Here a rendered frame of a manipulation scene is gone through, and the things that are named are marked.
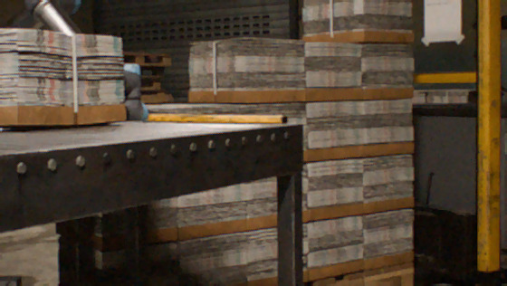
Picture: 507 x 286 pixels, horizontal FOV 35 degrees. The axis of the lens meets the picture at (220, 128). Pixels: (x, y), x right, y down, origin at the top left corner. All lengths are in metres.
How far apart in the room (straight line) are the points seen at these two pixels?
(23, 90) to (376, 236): 1.87
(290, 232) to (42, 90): 0.69
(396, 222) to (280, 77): 0.86
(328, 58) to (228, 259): 0.86
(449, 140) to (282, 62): 1.15
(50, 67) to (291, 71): 1.27
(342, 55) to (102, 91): 1.32
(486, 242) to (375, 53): 0.94
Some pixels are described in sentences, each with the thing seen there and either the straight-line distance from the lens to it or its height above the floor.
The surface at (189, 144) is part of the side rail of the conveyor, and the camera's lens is 1.60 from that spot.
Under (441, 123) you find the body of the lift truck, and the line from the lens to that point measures 3.87.
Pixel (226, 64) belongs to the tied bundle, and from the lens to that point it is 2.95.
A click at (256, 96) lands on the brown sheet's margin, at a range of 2.88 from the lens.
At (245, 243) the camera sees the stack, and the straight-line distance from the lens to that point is 2.91.
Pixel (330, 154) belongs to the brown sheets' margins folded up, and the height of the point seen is 0.63.
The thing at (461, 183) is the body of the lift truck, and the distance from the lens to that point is 3.81.
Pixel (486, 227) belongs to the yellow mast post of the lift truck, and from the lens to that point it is 3.56.
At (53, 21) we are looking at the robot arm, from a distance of 2.47.
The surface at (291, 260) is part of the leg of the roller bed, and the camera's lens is 2.01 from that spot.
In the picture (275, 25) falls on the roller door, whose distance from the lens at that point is 10.27.
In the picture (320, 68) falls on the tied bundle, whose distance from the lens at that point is 3.08.
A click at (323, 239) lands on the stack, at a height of 0.30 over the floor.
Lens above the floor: 0.90
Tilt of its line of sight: 3 degrees down
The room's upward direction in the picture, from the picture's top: 1 degrees counter-clockwise
